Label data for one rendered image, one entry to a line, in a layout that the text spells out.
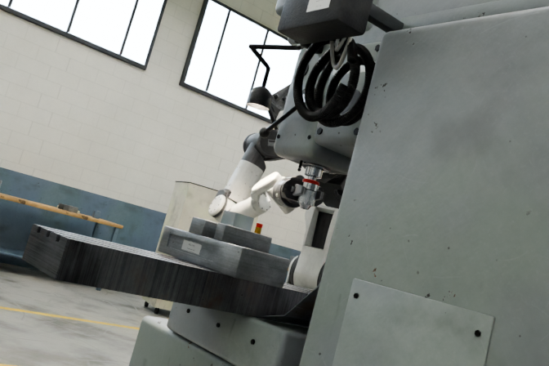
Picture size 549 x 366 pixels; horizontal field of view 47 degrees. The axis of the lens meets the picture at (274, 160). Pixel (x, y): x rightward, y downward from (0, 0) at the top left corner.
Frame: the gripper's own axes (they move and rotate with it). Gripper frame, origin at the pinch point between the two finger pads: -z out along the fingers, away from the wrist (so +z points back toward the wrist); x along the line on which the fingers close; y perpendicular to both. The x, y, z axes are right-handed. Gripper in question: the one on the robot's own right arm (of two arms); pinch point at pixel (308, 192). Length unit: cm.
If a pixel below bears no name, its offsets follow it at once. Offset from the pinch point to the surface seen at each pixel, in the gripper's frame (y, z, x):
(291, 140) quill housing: -11.5, -2.9, -9.5
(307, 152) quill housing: -8.8, -9.7, -6.7
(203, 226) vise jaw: 16.1, -6.7, -26.7
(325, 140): -11.5, -18.0, -6.0
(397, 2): -46, -29, -2
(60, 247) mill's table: 27, -29, -58
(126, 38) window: -214, 772, -37
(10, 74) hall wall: -108, 737, -165
